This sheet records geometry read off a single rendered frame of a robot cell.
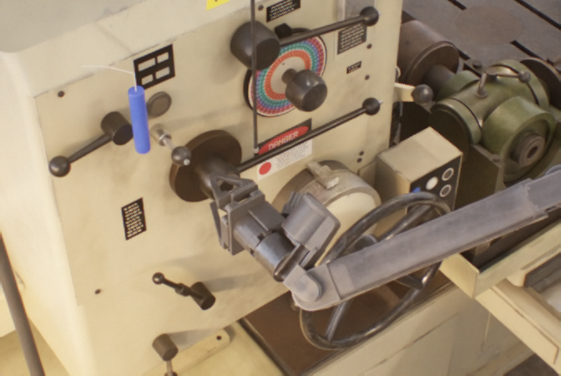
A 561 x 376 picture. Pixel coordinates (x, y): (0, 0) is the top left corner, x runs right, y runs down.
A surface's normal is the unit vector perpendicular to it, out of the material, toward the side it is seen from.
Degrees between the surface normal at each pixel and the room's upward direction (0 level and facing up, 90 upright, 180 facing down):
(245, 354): 0
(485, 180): 90
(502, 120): 32
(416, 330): 90
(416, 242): 42
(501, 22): 0
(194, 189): 90
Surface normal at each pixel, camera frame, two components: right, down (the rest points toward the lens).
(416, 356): 0.59, 0.56
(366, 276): -0.12, -0.10
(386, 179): -0.80, 0.41
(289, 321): 0.00, -0.72
